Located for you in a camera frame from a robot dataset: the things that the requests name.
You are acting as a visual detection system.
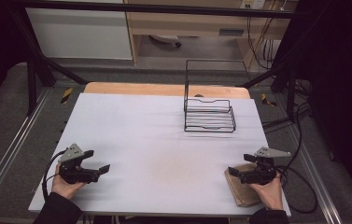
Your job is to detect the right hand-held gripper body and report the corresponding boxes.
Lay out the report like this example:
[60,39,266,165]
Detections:
[240,147,292,186]

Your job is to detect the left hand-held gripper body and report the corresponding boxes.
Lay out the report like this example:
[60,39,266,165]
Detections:
[57,143,100,185]

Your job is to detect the brown towel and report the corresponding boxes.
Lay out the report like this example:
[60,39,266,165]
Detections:
[223,162,263,208]

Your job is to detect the black wire rack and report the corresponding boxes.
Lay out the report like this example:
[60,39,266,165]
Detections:
[183,59,249,133]

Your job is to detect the person's left hand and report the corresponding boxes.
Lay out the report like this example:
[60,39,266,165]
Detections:
[50,162,86,201]

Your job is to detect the person's right hand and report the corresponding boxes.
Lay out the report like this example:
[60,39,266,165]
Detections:
[247,172,286,211]

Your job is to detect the white table mat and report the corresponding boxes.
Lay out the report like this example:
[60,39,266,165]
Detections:
[28,92,292,217]

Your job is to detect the yellow clamp on table edge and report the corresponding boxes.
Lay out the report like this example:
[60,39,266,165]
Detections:
[60,87,74,105]

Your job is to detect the wooden table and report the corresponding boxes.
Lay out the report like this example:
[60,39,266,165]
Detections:
[83,81,251,100]

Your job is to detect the white cabinet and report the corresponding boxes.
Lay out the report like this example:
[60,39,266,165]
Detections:
[24,7,134,61]

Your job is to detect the office chair base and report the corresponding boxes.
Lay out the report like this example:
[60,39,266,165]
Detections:
[148,34,183,49]

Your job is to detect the light wooden desk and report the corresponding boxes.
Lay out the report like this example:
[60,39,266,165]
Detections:
[123,0,300,65]

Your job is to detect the white power outlet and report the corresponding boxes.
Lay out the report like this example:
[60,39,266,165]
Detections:
[240,0,267,10]

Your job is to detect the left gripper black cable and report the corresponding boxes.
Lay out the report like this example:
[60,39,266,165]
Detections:
[41,149,68,201]

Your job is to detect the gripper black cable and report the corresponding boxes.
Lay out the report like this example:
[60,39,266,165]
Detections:
[275,102,318,216]
[41,149,68,201]

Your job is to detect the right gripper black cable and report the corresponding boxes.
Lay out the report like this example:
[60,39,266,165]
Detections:
[275,102,318,216]

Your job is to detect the black floor cables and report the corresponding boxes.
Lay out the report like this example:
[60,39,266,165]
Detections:
[261,78,314,131]

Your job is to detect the aluminium rail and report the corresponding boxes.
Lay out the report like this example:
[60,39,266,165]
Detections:
[288,123,344,224]
[0,88,52,213]

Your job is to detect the hanging cables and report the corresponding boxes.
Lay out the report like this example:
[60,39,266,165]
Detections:
[246,0,289,72]

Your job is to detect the black horizontal frame bar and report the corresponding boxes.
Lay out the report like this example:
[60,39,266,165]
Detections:
[16,0,303,20]

